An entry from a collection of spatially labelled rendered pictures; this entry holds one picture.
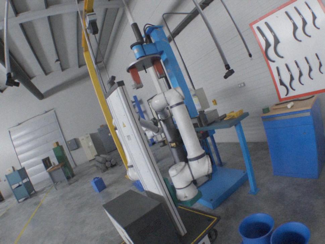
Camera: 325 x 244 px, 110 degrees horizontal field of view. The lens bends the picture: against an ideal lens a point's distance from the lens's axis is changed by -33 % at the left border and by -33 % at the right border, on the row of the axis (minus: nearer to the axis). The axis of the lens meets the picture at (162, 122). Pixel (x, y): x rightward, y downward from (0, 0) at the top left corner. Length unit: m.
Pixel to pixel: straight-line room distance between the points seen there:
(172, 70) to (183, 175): 1.82
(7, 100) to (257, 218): 15.05
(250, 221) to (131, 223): 0.98
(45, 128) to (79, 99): 3.41
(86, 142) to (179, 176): 11.25
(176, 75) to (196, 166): 1.75
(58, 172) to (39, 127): 6.34
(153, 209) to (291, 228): 1.07
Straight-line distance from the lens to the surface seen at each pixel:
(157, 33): 2.96
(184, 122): 1.28
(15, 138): 14.15
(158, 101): 1.30
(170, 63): 2.77
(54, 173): 7.78
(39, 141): 13.41
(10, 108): 14.64
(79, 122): 12.99
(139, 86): 2.53
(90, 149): 12.36
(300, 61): 3.19
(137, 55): 2.67
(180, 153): 2.57
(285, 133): 2.29
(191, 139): 1.29
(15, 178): 9.19
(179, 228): 1.63
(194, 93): 3.11
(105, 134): 12.45
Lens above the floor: 1.46
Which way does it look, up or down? 4 degrees down
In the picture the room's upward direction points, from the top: 21 degrees counter-clockwise
